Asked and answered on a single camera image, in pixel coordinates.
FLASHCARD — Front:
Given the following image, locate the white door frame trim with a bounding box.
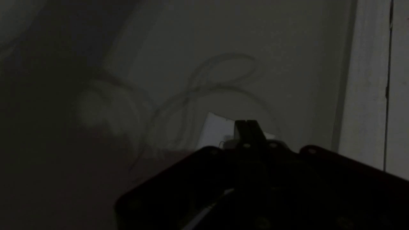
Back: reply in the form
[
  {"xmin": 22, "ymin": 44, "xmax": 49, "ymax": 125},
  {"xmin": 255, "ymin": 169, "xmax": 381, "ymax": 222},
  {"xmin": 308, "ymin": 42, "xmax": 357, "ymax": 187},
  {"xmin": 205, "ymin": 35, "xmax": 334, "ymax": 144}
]
[{"xmin": 334, "ymin": 0, "xmax": 394, "ymax": 171}]

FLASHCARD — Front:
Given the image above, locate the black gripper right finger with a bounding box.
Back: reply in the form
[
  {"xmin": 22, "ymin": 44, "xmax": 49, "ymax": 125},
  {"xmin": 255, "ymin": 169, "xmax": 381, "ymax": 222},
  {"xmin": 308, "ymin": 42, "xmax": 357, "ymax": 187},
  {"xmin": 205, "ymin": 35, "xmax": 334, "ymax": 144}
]
[{"xmin": 247, "ymin": 119, "xmax": 264, "ymax": 151}]

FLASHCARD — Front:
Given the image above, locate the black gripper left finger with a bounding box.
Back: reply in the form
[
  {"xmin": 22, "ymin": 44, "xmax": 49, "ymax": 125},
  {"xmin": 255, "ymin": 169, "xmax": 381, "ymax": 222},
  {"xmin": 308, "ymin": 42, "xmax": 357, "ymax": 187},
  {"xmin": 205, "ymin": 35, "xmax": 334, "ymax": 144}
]
[{"xmin": 233, "ymin": 119, "xmax": 250, "ymax": 151}]

